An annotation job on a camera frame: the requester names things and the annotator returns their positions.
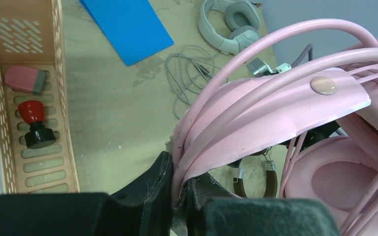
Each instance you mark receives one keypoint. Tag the blue notebook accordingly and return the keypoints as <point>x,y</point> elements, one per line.
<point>131,26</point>

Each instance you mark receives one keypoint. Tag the pink wired headphones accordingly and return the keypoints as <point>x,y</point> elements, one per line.
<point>327,109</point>

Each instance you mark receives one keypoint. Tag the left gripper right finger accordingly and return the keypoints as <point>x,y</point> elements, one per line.
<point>213,211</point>

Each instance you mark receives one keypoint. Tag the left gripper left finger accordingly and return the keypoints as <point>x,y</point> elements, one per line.
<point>142,208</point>

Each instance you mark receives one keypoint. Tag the peach plastic desk organizer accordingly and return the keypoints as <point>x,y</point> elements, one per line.
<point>31,34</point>

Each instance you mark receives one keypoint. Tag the pink grey eraser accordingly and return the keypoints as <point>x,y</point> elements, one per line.
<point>26,79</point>

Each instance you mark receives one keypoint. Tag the brown on-ear headphones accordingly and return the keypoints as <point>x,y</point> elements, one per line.
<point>256,174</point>

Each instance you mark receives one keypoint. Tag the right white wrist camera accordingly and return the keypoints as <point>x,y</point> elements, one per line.
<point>259,68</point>

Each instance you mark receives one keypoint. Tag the red black stamp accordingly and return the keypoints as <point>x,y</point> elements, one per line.
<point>33,114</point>

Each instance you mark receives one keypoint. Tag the grey over-ear headphones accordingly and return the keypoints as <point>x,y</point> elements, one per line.
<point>228,26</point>

